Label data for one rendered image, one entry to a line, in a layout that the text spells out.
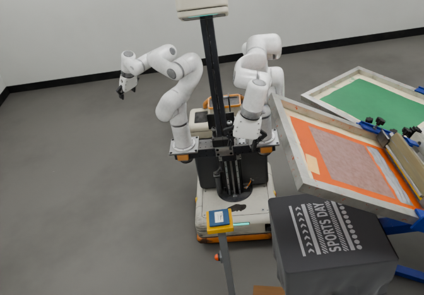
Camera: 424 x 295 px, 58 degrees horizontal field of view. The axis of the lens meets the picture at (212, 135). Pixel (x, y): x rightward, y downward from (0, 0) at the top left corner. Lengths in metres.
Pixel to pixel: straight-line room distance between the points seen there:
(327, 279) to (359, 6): 4.35
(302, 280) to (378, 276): 0.34
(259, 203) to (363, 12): 3.51
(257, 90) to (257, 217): 1.64
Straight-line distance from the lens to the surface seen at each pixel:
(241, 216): 2.87
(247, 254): 3.01
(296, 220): 1.95
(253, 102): 1.36
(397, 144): 1.91
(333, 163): 1.58
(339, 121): 1.87
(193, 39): 5.39
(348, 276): 1.89
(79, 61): 5.72
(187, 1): 1.61
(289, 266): 1.80
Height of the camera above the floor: 2.43
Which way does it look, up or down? 36 degrees down
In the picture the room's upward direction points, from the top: 9 degrees counter-clockwise
